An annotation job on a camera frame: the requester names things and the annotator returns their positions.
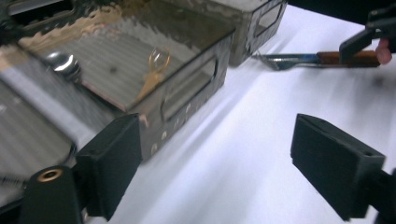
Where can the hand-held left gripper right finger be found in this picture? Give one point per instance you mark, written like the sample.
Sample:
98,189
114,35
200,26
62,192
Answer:
336,165

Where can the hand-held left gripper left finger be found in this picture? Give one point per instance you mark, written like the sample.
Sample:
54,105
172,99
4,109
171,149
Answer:
112,161

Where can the amber transparent plastic spoon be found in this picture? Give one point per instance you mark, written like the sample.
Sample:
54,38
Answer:
152,81

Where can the metal spoon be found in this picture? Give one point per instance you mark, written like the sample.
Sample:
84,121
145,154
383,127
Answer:
63,65

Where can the white table cover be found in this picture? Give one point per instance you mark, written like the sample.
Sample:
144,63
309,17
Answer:
249,155

